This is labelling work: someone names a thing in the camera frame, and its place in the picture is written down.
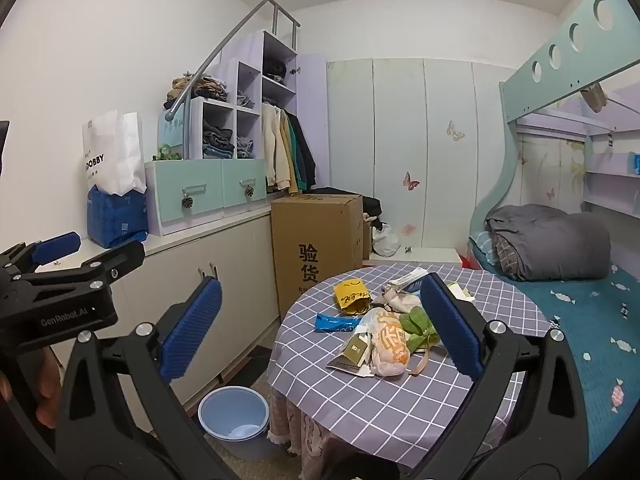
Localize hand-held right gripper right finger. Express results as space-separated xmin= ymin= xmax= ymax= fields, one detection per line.
xmin=410 ymin=272 xmax=593 ymax=480

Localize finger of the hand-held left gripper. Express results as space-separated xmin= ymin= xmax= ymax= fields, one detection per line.
xmin=0 ymin=231 xmax=82 ymax=282
xmin=22 ymin=240 xmax=147 ymax=293

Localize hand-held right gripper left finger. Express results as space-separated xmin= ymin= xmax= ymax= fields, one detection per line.
xmin=52 ymin=276 xmax=226 ymax=480

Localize white blue medicine box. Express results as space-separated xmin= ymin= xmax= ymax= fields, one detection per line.
xmin=387 ymin=268 xmax=428 ymax=293

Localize blue plastic bucket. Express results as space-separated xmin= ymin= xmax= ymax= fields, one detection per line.
xmin=198 ymin=385 xmax=271 ymax=461

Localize person's left hand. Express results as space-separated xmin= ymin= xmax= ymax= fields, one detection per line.
xmin=0 ymin=347 xmax=66 ymax=428

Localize green leafy item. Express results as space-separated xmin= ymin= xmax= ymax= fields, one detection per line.
xmin=397 ymin=306 xmax=441 ymax=353

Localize blue plastic package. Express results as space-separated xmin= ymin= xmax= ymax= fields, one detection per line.
xmin=87 ymin=185 xmax=150 ymax=249

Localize orange white plastic bag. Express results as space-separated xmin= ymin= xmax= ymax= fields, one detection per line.
xmin=367 ymin=308 xmax=412 ymax=377

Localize white red step platform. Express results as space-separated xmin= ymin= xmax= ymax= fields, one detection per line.
xmin=367 ymin=247 xmax=473 ymax=268

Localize beige low cabinet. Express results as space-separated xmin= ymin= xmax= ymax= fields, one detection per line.
xmin=35 ymin=204 xmax=282 ymax=413

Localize blue plaid pillow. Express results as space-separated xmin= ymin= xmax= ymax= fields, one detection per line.
xmin=472 ymin=232 xmax=501 ymax=266

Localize olive card packet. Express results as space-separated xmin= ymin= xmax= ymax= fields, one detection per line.
xmin=326 ymin=335 xmax=373 ymax=376

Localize yellow snack packet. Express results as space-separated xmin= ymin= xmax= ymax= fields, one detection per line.
xmin=333 ymin=278 xmax=372 ymax=313

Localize white paper bag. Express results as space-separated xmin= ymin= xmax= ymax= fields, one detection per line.
xmin=82 ymin=110 xmax=147 ymax=196

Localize purple stair cabinet green drawers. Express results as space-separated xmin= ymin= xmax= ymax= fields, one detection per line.
xmin=145 ymin=30 xmax=328 ymax=237

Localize bright blue wrapper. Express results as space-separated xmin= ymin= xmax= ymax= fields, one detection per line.
xmin=315 ymin=312 xmax=362 ymax=333

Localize grey checked tablecloth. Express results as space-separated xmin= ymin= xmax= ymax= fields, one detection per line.
xmin=266 ymin=264 xmax=552 ymax=471

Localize grey quilt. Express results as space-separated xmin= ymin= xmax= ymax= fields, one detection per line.
xmin=486 ymin=204 xmax=612 ymax=282

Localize teal candy print bed sheet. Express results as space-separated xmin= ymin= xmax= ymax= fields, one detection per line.
xmin=470 ymin=232 xmax=640 ymax=466

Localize black bag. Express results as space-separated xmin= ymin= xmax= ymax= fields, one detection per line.
xmin=361 ymin=195 xmax=383 ymax=223

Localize pink lace table skirt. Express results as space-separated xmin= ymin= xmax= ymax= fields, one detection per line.
xmin=267 ymin=390 xmax=416 ymax=480

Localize large cardboard box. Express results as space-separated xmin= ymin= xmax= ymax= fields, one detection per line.
xmin=270 ymin=193 xmax=364 ymax=321

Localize large folded jeans pile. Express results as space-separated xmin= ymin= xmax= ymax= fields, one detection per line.
xmin=202 ymin=120 xmax=235 ymax=159

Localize camouflage clothes pile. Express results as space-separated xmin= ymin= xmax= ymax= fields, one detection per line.
xmin=165 ymin=74 xmax=228 ymax=110

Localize teal hanging garment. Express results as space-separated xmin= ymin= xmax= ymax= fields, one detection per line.
xmin=290 ymin=115 xmax=307 ymax=186

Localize black hanging garment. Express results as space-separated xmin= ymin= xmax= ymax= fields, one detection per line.
xmin=299 ymin=115 xmax=317 ymax=192

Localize white wardrobe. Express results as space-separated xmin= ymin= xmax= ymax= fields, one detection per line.
xmin=326 ymin=57 xmax=521 ymax=261

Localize grey metal handrail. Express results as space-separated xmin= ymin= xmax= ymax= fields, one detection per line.
xmin=165 ymin=0 xmax=302 ymax=161

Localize black folded clothes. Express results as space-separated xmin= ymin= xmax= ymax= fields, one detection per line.
xmin=263 ymin=57 xmax=288 ymax=83

